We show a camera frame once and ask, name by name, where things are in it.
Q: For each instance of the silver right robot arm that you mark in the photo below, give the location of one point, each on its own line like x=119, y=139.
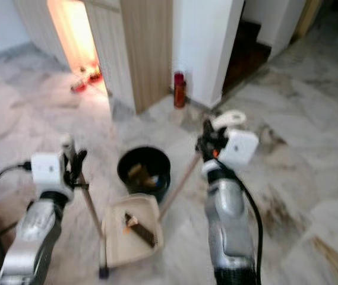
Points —
x=231, y=225

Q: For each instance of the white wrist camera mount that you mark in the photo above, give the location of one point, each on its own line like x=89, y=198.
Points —
x=47, y=169
x=241, y=145

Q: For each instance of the tan cardboard scrap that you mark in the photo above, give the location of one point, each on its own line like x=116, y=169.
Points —
x=139, y=175

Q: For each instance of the dark wooden stair steps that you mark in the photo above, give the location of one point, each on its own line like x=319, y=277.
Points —
x=246, y=53

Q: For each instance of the dark brown strip scrap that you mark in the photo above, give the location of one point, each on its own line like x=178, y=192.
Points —
x=140, y=228

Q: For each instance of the black round waste bin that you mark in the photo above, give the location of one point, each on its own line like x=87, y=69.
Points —
x=160, y=160

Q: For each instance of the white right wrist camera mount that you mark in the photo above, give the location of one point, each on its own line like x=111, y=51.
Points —
x=241, y=145

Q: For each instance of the red cylinder bottle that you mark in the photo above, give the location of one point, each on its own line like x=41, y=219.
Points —
x=179, y=92

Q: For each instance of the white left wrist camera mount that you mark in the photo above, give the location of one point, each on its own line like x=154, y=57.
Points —
x=47, y=169

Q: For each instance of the small red altar cup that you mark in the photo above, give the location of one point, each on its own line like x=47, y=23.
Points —
x=94, y=74
x=78, y=87

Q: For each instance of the light wood partition panel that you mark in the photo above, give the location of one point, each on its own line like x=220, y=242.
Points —
x=148, y=53

